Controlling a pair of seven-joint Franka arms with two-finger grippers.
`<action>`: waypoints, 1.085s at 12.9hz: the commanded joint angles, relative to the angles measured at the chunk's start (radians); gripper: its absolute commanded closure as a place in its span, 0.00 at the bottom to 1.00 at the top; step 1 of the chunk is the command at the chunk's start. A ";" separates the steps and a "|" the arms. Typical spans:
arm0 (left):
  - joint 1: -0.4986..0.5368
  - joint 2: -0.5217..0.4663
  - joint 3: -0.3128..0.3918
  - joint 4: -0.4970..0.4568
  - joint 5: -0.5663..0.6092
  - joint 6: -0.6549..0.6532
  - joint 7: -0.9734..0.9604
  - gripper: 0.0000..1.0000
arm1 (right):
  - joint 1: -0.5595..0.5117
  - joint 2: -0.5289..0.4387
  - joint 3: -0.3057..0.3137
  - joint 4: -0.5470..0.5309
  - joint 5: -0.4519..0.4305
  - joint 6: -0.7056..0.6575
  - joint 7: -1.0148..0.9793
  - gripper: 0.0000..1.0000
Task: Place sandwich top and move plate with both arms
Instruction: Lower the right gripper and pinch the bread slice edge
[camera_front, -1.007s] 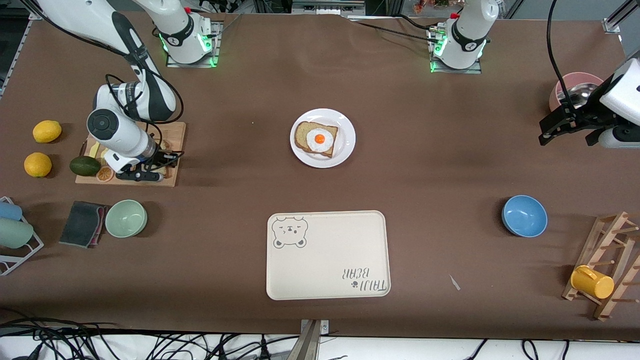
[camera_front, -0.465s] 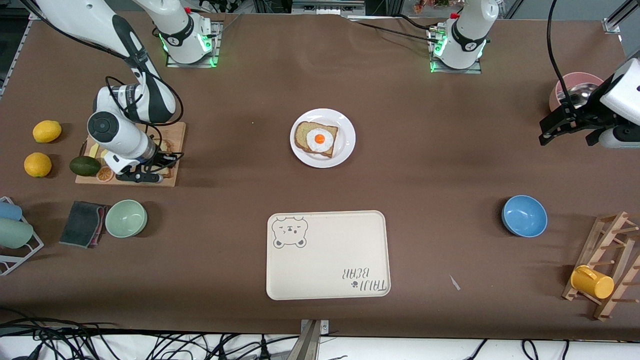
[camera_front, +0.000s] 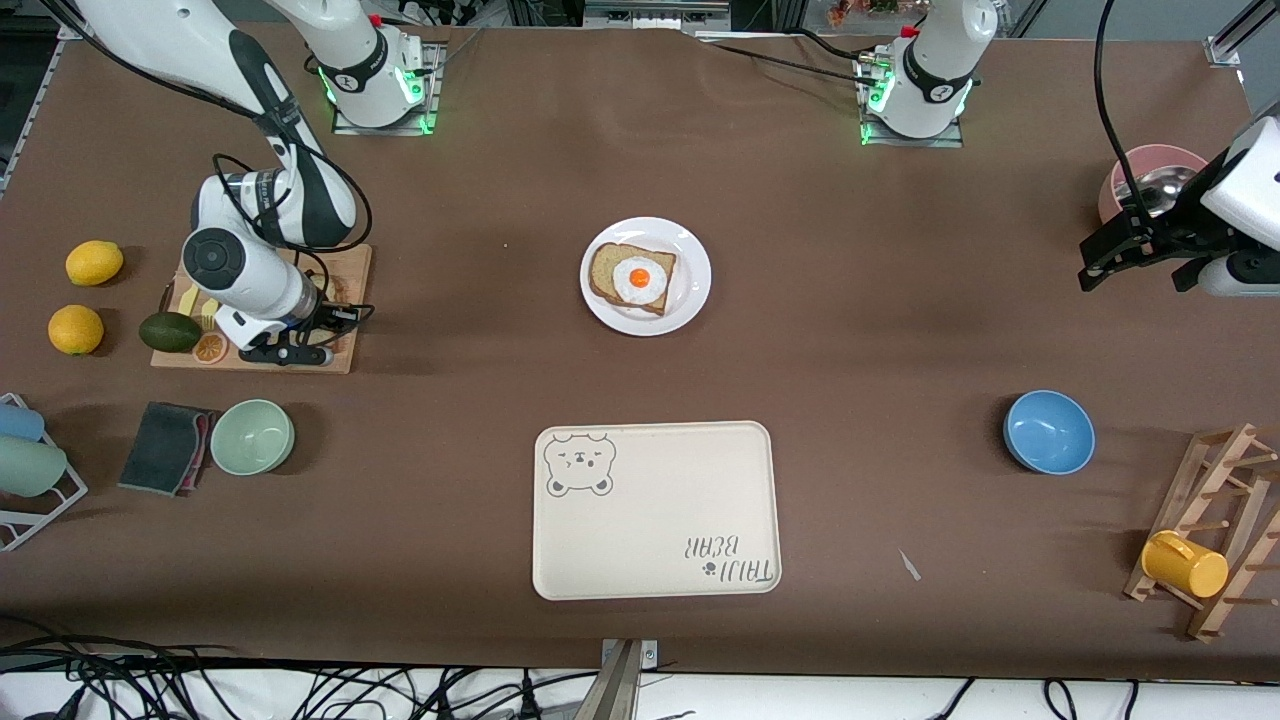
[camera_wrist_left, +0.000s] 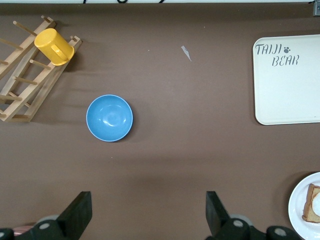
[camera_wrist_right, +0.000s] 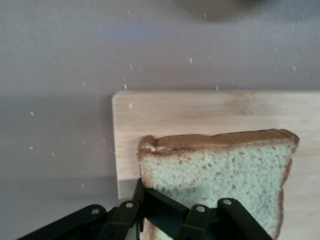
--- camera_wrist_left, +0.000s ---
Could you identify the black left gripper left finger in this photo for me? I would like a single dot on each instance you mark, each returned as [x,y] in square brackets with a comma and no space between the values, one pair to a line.
[75,215]

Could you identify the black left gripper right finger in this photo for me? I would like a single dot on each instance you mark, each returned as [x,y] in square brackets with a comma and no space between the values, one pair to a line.
[217,217]

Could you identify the round white plate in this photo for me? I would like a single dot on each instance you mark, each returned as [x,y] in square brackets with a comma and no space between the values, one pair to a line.
[297,200]

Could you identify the toast slice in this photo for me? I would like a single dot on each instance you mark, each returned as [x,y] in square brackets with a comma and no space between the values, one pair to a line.
[310,202]

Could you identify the fried egg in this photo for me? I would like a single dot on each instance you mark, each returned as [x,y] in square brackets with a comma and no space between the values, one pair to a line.
[317,205]

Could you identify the pink bowl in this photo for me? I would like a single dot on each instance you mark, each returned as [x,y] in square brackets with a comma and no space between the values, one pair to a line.
[22,230]

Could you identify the blue bowl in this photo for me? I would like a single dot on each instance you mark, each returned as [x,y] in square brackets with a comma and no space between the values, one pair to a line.
[110,117]

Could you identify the wooden peg drying rack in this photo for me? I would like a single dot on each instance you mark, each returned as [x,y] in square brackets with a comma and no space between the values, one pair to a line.
[27,82]

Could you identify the cream bear print tray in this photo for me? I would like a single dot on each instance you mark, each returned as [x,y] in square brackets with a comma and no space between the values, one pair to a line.
[287,95]

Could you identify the small white tape scrap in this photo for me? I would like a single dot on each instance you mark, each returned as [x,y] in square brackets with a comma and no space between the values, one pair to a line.
[186,52]

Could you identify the yellow plastic mug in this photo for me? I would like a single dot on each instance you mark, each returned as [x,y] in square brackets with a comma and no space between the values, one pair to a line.
[53,46]

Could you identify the grey metal camera mount bracket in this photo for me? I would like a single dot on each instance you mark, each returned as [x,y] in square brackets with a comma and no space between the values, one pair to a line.
[317,10]

